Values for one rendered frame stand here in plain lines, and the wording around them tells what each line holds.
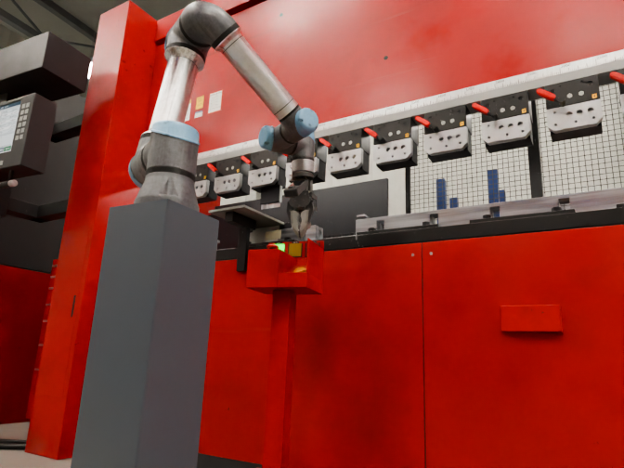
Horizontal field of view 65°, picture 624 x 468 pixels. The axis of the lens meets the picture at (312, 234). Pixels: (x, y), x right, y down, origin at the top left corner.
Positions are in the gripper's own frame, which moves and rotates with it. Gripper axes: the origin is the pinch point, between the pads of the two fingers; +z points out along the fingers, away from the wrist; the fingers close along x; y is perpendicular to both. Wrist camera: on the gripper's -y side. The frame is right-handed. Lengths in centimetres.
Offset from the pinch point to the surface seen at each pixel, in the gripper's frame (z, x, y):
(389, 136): -41, -24, 31
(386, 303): 21.3, -25.1, 14.0
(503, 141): -32, -63, 22
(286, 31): -104, 25, 48
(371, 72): -70, -17, 35
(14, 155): -44, 143, 15
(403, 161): -31, -29, 30
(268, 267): 11.3, 7.7, -6.1
